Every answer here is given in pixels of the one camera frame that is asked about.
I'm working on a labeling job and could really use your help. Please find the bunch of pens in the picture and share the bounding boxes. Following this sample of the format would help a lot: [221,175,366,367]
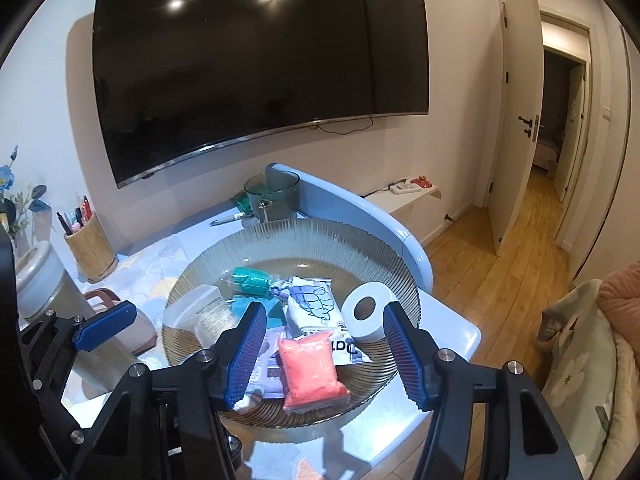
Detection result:
[56,195,94,236]

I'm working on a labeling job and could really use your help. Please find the pink cushion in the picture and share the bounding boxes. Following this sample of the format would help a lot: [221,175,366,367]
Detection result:
[597,267,640,333]

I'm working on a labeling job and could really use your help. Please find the paper roll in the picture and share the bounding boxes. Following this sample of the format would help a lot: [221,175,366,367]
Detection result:
[341,281,401,345]

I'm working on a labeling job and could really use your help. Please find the black curved television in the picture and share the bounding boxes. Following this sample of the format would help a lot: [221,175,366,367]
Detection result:
[91,0,431,189]

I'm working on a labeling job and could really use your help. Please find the glass pitcher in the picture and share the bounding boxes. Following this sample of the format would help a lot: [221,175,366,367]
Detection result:
[243,170,301,223]

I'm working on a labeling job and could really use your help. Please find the grey thermos bottle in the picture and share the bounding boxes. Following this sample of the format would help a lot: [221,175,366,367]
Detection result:
[15,240,151,396]

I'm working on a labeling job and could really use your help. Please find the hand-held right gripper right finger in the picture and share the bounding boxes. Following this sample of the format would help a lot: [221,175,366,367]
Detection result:
[382,301,573,480]

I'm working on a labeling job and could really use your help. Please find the white open door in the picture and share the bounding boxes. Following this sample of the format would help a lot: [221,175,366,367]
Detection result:
[487,0,546,258]

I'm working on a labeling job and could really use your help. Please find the fan pattern table mat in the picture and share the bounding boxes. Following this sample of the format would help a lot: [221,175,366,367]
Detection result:
[60,240,351,480]

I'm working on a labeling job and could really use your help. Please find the teal soft packet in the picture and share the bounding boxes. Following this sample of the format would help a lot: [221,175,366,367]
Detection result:
[232,296,288,331]

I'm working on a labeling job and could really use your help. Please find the floral blanket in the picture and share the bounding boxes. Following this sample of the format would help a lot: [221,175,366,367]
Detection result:
[537,280,640,480]

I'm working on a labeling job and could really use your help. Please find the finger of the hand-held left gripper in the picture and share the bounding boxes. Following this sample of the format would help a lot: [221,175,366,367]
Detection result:
[20,300,138,391]

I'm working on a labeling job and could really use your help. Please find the small brown handbag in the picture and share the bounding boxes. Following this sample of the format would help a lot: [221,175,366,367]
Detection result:
[82,287,161,353]

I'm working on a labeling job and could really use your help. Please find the green clay packet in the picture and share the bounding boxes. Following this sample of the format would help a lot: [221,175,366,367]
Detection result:
[220,266,273,301]

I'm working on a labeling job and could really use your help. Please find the white wall shelf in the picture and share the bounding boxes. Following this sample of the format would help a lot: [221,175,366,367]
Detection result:
[362,183,441,246]

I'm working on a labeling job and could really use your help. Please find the white panel door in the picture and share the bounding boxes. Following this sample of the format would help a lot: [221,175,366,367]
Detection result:
[552,60,588,203]

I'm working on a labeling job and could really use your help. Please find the pink clay packet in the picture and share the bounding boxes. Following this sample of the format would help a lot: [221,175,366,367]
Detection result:
[276,336,349,414]

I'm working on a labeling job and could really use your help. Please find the scale print tissue packet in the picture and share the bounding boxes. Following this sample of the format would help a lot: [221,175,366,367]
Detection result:
[285,276,372,367]

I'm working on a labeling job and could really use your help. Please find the woven pen holder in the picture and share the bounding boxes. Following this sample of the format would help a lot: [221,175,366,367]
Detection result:
[63,212,119,283]

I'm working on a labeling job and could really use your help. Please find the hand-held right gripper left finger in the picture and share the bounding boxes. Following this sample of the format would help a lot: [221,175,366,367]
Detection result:
[75,301,268,480]

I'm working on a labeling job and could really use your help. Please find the television cable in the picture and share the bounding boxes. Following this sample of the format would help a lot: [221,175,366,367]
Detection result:
[310,116,373,134]

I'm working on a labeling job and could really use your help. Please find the artificial flower bouquet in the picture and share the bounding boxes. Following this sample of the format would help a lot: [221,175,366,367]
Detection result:
[0,145,51,233]

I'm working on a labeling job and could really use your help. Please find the white translucent packet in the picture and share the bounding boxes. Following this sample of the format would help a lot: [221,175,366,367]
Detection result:
[170,284,246,348]

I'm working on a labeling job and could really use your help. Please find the ribbed glass plate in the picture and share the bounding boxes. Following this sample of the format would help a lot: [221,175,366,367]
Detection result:
[161,218,421,428]

